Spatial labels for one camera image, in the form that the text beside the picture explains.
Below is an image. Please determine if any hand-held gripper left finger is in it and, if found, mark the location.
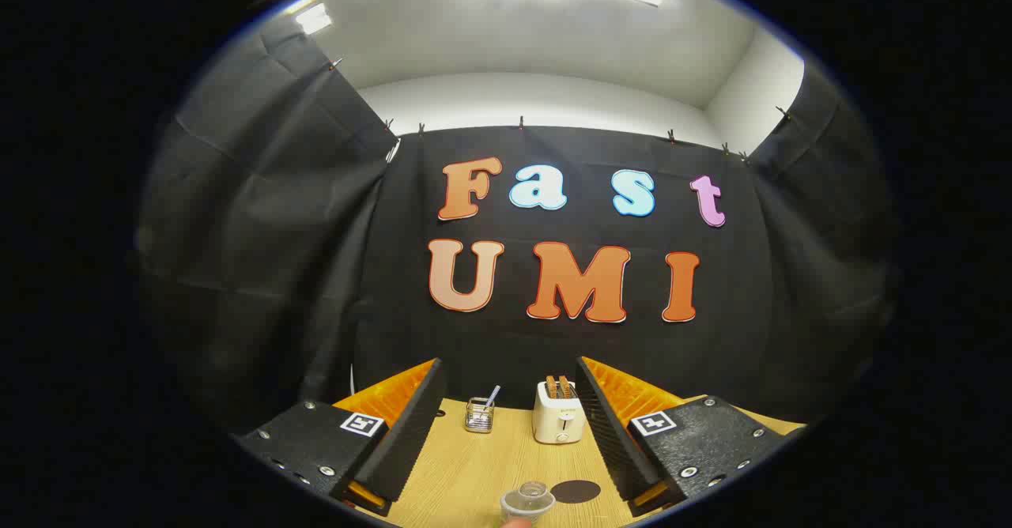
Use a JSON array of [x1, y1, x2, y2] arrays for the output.
[[232, 358, 447, 518]]

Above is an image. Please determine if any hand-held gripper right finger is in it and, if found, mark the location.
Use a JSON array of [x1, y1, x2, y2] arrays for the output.
[[576, 356, 803, 518]]

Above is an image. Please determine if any dark brown round coaster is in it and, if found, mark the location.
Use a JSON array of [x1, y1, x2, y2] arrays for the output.
[[551, 480, 602, 503]]

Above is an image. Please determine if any clear juice bottle white label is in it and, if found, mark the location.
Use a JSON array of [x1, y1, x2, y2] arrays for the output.
[[500, 481, 557, 528]]

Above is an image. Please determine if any white toaster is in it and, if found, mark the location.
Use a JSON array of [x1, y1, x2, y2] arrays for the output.
[[532, 380, 586, 444]]

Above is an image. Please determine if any wooden table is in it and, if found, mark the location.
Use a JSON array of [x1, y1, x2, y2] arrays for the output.
[[385, 396, 807, 528]]

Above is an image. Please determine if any small ceiling light panel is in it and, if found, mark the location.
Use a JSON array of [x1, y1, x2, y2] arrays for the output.
[[294, 2, 333, 36]]

